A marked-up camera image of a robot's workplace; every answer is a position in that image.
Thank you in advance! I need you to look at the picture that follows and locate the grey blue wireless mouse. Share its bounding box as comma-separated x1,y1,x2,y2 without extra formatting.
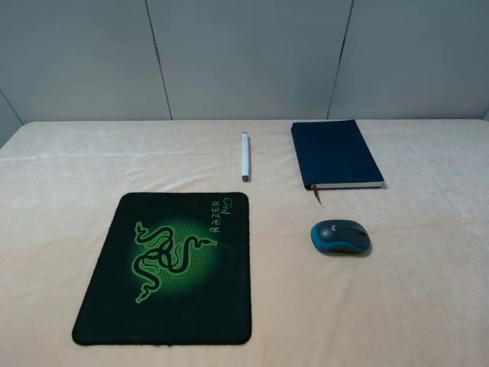
310,219,371,255

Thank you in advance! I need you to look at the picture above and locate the white marker pen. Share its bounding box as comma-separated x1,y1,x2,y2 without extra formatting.
241,132,251,182

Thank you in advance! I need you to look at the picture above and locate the dark blue notebook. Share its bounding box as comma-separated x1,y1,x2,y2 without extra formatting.
291,120,384,190

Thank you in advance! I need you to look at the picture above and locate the black green Razer mouse pad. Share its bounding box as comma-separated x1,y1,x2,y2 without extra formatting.
72,192,252,346

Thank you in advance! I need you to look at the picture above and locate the brown ribbon bookmark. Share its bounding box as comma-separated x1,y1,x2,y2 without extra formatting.
311,185,323,206

